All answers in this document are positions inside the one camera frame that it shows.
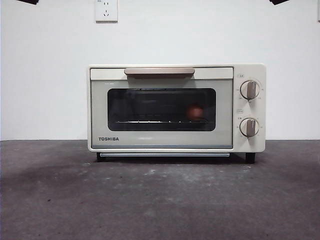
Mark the cream timer knob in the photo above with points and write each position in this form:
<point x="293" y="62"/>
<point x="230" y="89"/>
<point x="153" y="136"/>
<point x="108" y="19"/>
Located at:
<point x="249" y="127"/>

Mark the metal crumb tray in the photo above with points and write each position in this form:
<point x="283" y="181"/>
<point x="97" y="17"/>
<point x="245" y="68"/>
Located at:
<point x="162" y="155"/>

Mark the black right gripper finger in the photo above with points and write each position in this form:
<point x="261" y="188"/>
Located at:
<point x="277" y="1"/>

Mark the cream Toshiba toaster oven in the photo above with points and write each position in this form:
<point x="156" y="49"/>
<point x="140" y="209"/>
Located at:
<point x="250" y="71"/>

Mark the white wall socket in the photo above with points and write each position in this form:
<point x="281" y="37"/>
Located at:
<point x="106" y="11"/>

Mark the brown egg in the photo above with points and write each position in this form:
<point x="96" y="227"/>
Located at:
<point x="194" y="111"/>

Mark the cream temperature knob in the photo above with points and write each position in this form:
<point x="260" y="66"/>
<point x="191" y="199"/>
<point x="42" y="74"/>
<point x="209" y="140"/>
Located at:
<point x="249" y="89"/>

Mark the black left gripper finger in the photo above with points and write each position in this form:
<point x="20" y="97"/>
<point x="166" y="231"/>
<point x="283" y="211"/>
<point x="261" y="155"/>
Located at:
<point x="31" y="1"/>

